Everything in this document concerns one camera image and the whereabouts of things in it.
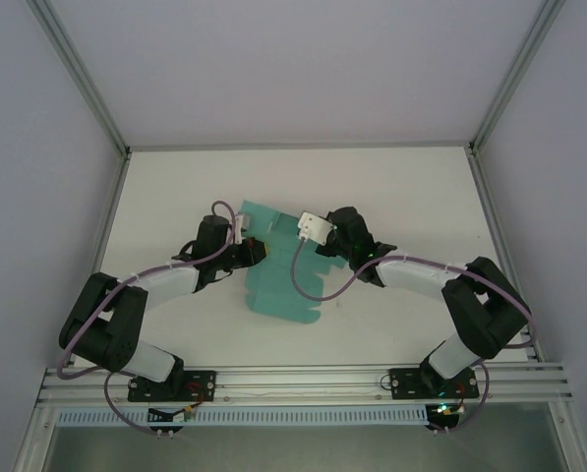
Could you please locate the teal cardboard box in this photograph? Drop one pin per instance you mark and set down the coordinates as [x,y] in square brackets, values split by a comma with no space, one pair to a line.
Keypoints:
[273,295]

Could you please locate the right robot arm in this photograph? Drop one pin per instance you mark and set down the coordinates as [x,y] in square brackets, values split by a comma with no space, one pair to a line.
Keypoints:
[411,277]

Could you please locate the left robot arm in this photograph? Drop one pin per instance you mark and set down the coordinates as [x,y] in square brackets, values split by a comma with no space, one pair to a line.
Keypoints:
[170,284]

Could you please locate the grey metal sheet panel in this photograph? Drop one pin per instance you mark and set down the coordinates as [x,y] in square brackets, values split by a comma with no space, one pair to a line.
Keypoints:
[298,450]

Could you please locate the aluminium table side rail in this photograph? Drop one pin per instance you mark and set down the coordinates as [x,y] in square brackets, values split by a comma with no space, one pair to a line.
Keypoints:
[106,236]
[499,236]

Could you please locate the aluminium mounting rail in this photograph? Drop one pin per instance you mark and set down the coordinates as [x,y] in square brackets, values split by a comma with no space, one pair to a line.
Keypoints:
[298,383]

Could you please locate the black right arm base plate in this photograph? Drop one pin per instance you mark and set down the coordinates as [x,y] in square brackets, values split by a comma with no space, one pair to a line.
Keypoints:
[406,381]

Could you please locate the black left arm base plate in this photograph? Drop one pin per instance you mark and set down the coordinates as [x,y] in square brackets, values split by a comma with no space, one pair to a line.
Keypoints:
[199,381]

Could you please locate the aluminium frame post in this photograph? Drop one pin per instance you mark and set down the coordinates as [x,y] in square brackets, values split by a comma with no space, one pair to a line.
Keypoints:
[84,78]
[514,78]

